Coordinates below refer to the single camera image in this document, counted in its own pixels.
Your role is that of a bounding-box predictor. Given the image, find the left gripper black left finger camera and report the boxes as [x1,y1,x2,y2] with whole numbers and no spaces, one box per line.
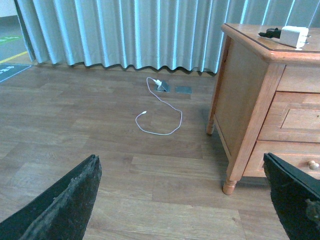
[0,154,102,240]

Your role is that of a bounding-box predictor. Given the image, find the white charger adapter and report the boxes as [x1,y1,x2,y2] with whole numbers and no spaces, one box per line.
[279,25,309,49]

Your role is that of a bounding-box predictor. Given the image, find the open floor socket box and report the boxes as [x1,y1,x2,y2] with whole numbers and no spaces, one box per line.
[154,81,171,93]

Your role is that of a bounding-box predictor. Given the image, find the closed floor socket plate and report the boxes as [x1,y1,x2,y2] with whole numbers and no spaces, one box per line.
[175,86,192,95]

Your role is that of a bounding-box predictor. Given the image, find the wooden drawer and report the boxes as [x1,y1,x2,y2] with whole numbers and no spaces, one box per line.
[243,140,320,179]
[258,92,320,143]

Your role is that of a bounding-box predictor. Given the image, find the wooden nightstand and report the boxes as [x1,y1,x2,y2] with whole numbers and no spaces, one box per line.
[206,23,320,195]

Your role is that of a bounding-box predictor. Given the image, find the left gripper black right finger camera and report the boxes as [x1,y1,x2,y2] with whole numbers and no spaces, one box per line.
[263,153,320,240]

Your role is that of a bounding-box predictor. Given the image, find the white plug adapter on floor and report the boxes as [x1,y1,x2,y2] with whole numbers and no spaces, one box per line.
[153,79,162,86]

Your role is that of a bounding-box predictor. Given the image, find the dark floor sign mat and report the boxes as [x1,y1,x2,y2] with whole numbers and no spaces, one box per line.
[0,63,32,83]

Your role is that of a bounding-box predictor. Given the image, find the light grey curtain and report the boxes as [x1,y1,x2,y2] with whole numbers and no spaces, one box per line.
[15,0,320,73]

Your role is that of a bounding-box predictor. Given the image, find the lower drawer round knob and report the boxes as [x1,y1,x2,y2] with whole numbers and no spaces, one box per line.
[307,160,320,171]

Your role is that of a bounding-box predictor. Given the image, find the white cable on floor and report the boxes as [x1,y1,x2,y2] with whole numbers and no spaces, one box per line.
[135,77,183,136]

